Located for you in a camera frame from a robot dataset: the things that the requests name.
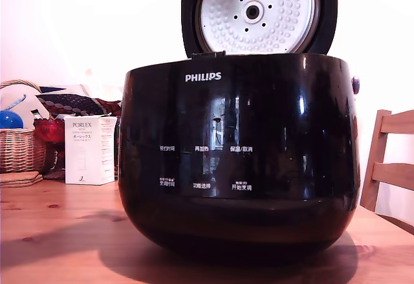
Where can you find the black rice cooker lid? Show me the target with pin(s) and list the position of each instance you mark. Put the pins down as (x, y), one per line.
(258, 12)

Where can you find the black Philips rice cooker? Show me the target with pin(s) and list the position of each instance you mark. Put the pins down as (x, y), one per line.
(239, 128)

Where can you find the white Porlex carton box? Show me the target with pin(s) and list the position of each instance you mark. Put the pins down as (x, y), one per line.
(84, 154)

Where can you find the blue ball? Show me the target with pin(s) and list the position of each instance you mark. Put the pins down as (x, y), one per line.
(9, 120)

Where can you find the woven wicker basket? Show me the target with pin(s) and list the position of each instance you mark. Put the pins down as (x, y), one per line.
(19, 151)

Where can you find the wooden chair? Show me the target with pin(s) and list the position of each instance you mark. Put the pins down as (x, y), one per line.
(381, 154)

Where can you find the cork coaster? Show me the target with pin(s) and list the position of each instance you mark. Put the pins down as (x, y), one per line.
(29, 183)
(22, 176)

